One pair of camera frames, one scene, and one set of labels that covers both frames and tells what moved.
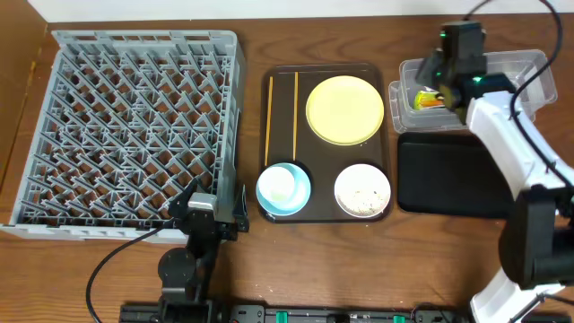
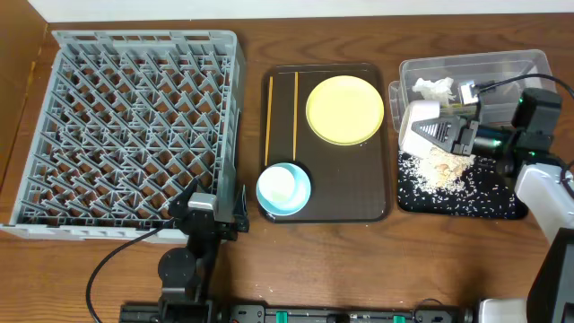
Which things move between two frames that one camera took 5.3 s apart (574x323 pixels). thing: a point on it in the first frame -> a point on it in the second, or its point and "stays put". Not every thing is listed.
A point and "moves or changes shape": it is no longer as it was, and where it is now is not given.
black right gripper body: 430,65 -> 465,140
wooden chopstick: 269,119 stays put
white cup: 276,183 stays put
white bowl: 362,190 -> 412,142
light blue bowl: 283,189 stays put
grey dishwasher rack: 128,118 stays put
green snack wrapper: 427,100 moves or changes shape
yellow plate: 344,109 stays put
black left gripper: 220,227 stays put
